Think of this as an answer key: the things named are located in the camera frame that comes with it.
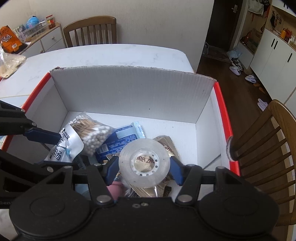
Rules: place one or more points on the cotton swabs bag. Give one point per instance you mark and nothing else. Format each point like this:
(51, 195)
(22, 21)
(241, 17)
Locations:
(92, 133)

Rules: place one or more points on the pink pig toy figure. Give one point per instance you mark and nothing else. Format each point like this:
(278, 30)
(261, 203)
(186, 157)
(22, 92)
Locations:
(116, 189)

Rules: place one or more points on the gold foil snack bag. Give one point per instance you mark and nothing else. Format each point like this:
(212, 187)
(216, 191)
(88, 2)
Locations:
(158, 190)

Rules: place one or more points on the orange snack bag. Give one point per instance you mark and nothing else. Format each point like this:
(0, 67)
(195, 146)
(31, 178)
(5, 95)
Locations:
(10, 42)

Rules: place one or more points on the wooden chair behind table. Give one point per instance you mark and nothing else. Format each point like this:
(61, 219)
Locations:
(94, 30)

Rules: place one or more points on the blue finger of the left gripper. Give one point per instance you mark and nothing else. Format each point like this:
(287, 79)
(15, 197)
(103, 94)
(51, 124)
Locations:
(42, 136)

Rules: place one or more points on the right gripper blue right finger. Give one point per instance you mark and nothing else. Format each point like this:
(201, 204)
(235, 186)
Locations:
(178, 171)

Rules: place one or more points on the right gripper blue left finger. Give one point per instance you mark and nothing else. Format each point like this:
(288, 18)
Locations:
(110, 170)

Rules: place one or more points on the clear tape roll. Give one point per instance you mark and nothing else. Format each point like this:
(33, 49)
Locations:
(144, 163)

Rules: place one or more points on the blue globe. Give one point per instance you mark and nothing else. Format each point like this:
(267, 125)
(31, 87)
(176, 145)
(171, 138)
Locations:
(32, 22)

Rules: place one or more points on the red cardboard box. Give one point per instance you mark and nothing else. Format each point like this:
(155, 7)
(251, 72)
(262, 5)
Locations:
(187, 107)

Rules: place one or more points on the blue wet wipe packet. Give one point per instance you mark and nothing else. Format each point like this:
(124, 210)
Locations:
(118, 140)

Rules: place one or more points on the silver sausage snack packet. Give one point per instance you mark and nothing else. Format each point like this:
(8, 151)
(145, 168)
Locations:
(69, 146)

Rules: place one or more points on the white wardrobe cabinets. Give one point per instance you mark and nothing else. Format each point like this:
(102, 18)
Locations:
(273, 63)

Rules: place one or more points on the wooden chair at right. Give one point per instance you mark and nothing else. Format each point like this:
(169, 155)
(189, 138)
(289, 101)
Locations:
(286, 124)

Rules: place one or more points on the white side cabinet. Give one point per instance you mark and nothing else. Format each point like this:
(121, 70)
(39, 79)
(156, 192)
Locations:
(49, 40)

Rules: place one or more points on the plastic bag with flatbread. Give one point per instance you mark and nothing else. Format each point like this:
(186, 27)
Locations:
(9, 63)

